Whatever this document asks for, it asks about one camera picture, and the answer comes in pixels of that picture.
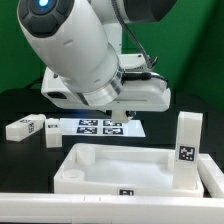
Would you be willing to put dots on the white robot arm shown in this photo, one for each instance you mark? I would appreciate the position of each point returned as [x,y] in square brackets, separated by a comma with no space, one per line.
[78,40]

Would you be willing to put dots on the white tag sheet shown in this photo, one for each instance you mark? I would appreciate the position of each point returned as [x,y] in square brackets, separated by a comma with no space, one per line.
[101,127]

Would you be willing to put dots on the white front fence bar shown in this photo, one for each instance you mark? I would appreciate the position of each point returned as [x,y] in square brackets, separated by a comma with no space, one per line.
[101,209]

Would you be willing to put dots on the white fence bar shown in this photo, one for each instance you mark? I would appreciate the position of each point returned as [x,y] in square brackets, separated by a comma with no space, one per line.
[101,209]
[211,175]

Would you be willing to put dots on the white right fence bar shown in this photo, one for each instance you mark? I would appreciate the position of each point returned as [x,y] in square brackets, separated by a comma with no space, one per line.
[211,175]

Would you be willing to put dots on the white desk top panel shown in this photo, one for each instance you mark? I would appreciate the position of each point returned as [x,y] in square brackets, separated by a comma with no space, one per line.
[120,170]

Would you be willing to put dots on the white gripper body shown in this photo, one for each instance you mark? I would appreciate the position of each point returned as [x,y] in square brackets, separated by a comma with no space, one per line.
[140,90]

